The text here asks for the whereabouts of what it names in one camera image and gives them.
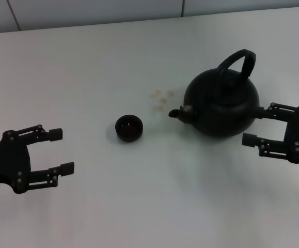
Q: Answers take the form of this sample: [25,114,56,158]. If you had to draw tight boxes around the black round teapot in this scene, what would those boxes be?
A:
[168,49,261,139]

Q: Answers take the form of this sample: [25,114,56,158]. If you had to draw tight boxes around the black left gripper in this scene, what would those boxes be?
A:
[0,124,75,194]

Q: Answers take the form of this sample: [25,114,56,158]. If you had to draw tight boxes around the spilled tea drops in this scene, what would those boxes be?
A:
[148,88,176,112]

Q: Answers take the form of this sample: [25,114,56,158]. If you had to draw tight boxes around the small dark teacup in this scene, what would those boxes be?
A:
[115,115,144,143]

